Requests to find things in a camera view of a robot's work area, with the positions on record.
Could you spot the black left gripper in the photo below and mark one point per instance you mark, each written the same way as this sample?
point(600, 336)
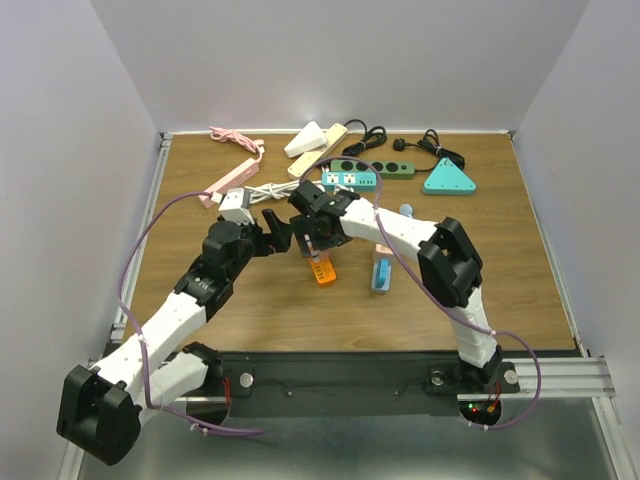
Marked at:
point(277, 240)

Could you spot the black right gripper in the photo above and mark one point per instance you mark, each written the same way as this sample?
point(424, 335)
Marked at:
point(301, 225)

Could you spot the orange power strip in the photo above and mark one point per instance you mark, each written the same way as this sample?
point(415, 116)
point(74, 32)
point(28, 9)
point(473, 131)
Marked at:
point(323, 270)

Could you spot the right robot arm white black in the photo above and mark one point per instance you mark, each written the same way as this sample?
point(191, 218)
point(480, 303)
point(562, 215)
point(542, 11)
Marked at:
point(450, 266)

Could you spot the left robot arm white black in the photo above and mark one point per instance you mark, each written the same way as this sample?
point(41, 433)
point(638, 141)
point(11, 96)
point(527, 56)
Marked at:
point(103, 408)

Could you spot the pink cube adapter with deer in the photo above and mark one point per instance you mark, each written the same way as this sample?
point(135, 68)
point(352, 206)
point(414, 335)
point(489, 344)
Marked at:
point(382, 252)

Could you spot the teal power strip with USB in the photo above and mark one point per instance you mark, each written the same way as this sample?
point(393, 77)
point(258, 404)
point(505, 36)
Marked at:
point(357, 181)

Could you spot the pink power strip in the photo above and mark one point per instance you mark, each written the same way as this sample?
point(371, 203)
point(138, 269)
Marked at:
point(233, 179)

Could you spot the light blue power strip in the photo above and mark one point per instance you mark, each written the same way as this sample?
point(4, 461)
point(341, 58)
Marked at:
point(372, 287)

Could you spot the dark green power strip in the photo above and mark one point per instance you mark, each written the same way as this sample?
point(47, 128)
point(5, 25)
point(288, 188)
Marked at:
point(386, 169)

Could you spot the white triangular power socket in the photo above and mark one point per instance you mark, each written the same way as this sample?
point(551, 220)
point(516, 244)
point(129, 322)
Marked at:
point(310, 137)

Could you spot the cream power strip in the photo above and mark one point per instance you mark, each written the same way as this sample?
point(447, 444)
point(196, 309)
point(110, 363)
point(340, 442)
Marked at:
point(335, 134)

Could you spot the teal triangular power socket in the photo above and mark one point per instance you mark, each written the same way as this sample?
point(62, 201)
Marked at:
point(448, 179)

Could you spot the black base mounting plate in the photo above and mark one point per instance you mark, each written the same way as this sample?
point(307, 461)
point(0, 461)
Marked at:
point(342, 384)

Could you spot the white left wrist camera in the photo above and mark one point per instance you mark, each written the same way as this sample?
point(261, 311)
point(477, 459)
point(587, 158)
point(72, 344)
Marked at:
point(235, 206)

